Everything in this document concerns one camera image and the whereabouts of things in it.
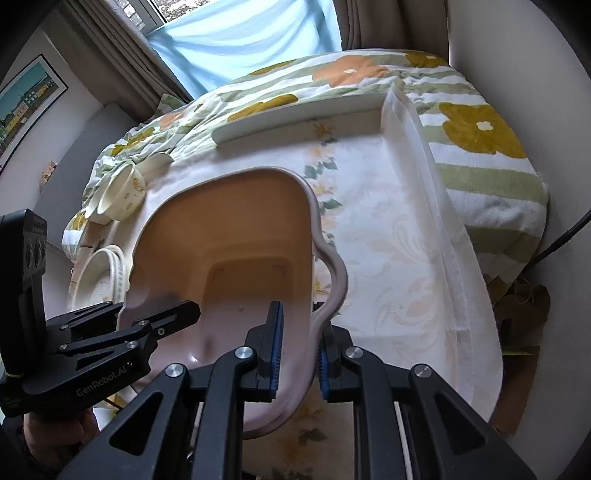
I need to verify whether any cream bowl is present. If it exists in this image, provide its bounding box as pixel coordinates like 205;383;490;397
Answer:
104;164;148;217

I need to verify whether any round cream baking dish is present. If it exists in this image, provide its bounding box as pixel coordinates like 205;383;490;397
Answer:
67;244;136;320

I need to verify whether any person's left hand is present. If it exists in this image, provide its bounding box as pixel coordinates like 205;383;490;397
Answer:
21;406;100;463

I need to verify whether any pink square dish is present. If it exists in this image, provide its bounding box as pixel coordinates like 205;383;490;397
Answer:
115;167;348;439

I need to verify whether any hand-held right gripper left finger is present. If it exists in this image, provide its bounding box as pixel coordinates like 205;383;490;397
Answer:
58;301;283;480

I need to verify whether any white bowl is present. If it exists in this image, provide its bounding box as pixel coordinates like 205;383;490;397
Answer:
87;182;118;228

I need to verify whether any floral tablecloth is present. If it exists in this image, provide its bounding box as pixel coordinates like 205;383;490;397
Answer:
67;88;504;480

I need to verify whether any white rectangular tray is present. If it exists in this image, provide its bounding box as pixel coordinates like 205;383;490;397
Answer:
211;90;393;147

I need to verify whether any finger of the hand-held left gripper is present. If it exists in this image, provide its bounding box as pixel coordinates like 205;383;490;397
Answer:
55;300;202;357
45;301;125;334

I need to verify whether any framed wall picture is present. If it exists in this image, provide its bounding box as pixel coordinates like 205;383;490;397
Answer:
0;54;70;174

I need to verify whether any light blue cloth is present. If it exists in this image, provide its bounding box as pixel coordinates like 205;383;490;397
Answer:
148;0;344;100

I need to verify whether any brown curtain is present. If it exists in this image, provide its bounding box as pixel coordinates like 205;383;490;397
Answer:
330;0;451;64
60;0;195;121

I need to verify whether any green striped pillow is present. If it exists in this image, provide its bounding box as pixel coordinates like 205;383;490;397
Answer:
158;93;186;117

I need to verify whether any floral print plate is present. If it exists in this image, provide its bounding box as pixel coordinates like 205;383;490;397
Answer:
74;251;123;309

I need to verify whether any black stand with cable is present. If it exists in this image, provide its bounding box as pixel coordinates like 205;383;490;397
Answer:
526;220;591;269

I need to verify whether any window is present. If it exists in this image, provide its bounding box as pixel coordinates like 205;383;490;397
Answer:
124;0;222;27

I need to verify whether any floral striped blanket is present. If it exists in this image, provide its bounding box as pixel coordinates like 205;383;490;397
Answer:
62;48;549;278

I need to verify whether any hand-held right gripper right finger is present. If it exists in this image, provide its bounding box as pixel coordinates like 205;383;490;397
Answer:
314;302;539;480

